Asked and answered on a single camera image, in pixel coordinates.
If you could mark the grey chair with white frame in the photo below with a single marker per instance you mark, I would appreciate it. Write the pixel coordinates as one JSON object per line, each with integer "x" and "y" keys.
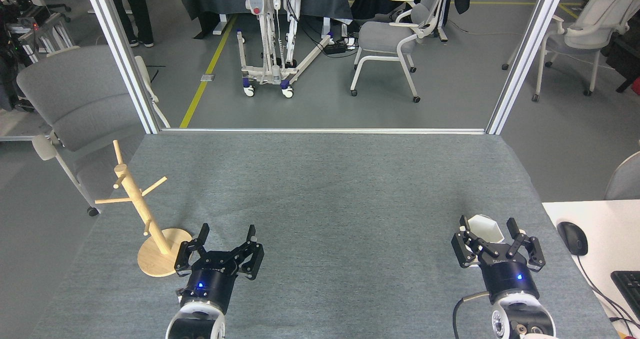
{"x": 385, "y": 36}

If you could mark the silver frame rail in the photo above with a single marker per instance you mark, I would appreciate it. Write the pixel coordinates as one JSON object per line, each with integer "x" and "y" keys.
{"x": 325, "y": 130}

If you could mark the grey chair backrest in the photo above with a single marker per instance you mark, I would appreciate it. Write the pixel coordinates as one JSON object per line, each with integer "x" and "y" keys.
{"x": 625, "y": 179}

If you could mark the person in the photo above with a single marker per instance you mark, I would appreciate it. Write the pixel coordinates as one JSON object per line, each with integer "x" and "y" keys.
{"x": 135, "y": 9}

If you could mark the black power strip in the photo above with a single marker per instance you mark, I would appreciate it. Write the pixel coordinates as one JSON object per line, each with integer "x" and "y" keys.
{"x": 335, "y": 48}

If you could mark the white hexagonal cup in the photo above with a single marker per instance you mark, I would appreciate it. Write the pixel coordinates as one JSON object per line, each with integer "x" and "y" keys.
{"x": 487, "y": 226}

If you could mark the metal equipment rack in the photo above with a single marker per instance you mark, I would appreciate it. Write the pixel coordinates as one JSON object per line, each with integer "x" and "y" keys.
{"x": 45, "y": 31}

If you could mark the silver frame post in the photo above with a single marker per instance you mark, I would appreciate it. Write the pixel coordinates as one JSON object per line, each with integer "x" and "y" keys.
{"x": 120, "y": 54}
{"x": 527, "y": 54}

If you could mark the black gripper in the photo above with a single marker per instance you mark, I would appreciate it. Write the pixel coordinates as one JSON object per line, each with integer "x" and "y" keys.
{"x": 507, "y": 276}
{"x": 212, "y": 279}

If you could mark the white mesh-back chair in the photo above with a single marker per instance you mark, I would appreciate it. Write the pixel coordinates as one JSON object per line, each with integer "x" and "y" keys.
{"x": 595, "y": 24}

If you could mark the black computer mouse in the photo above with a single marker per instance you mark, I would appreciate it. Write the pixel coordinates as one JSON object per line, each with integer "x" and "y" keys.
{"x": 572, "y": 238}

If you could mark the large grey office chair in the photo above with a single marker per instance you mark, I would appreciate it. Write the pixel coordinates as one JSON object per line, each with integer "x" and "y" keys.
{"x": 80, "y": 99}

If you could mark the white desk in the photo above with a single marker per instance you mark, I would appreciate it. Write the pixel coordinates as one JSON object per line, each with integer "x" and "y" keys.
{"x": 605, "y": 229}

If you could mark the white wheeled lift stand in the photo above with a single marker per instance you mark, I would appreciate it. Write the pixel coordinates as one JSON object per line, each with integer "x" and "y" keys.
{"x": 257, "y": 4}

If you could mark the metal floor plate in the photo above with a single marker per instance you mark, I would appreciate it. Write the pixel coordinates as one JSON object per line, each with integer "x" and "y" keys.
{"x": 207, "y": 77}

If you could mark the wooden cup rack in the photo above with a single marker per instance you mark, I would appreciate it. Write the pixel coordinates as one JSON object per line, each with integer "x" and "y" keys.
{"x": 162, "y": 254}

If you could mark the black keyboard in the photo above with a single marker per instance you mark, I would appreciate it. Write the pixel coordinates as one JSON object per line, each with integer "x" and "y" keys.
{"x": 629, "y": 286}

